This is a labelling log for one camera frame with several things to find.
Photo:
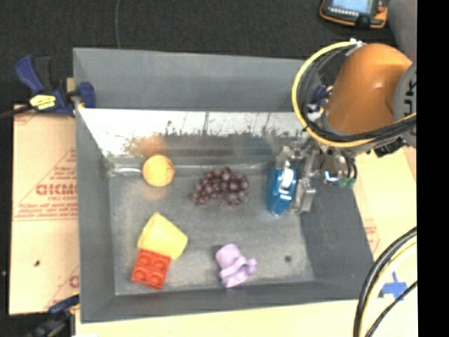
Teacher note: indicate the yellow plastic cup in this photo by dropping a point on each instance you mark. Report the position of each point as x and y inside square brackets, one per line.
[162, 236]

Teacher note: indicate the lilac plastic toy piece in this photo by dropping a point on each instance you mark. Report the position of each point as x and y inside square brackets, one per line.
[233, 263]

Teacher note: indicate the yellow-orange round fruit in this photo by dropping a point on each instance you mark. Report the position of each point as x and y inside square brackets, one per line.
[158, 171]

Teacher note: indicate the purple toy grape bunch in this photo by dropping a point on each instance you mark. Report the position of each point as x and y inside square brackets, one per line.
[221, 186]

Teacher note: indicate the grey metal bin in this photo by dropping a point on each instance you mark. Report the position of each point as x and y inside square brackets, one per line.
[196, 83]

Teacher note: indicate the brown cardboard board, red print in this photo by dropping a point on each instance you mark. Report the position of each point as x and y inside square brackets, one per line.
[43, 223]

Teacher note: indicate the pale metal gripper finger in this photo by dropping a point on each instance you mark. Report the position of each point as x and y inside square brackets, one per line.
[282, 158]
[306, 197]

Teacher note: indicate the red toy building brick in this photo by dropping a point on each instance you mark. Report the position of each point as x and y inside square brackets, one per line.
[151, 269]

